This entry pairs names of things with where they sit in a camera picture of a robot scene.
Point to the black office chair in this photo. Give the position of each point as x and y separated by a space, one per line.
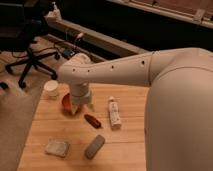
21 21

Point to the white ceramic cup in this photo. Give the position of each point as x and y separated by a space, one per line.
51 88

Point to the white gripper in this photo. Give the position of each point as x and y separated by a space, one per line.
80 95

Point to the white spray bottle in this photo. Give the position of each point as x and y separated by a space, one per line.
55 13

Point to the white tube with label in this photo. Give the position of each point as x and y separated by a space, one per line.
113 109

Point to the beige sponge pad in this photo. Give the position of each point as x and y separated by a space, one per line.
57 148

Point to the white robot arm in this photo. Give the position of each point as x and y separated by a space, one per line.
179 107

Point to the red ceramic bowl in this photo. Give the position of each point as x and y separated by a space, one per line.
68 106

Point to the small blue circuit board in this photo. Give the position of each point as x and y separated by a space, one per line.
67 53

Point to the grey rectangular block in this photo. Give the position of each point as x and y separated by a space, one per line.
94 146

